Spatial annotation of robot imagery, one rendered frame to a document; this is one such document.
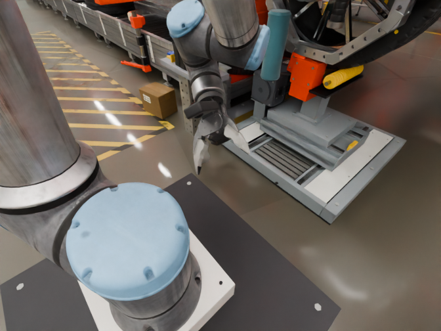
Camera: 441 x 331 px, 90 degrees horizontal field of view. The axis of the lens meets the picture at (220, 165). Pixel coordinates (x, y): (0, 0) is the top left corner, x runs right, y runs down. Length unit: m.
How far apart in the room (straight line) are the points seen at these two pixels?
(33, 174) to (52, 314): 0.43
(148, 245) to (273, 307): 0.40
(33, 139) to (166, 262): 0.21
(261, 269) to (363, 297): 0.51
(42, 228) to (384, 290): 1.07
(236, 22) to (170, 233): 0.35
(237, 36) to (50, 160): 0.36
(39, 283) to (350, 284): 1.00
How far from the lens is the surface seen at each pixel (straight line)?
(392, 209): 1.38
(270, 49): 1.06
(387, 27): 0.98
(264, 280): 0.65
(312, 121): 1.33
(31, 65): 0.33
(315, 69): 1.09
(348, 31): 1.14
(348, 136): 1.45
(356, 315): 1.04
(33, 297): 0.77
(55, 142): 0.36
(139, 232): 0.31
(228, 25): 0.45
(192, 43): 0.58
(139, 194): 0.34
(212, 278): 0.56
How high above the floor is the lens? 0.90
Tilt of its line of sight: 44 degrees down
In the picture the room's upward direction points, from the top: straight up
